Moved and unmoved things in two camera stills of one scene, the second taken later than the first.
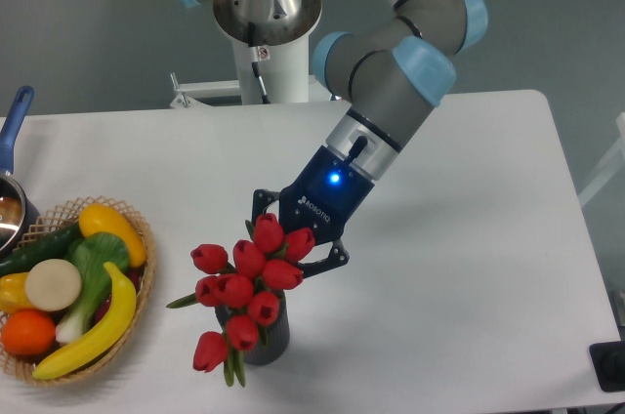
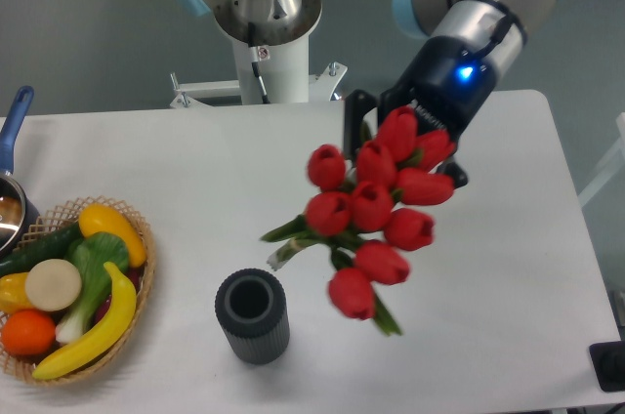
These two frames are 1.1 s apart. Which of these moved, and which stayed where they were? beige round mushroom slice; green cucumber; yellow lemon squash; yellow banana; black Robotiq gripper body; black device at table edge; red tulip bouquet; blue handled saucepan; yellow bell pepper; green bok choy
Moved: black Robotiq gripper body; red tulip bouquet
Stayed: green cucumber; yellow bell pepper; green bok choy; blue handled saucepan; yellow banana; beige round mushroom slice; yellow lemon squash; black device at table edge
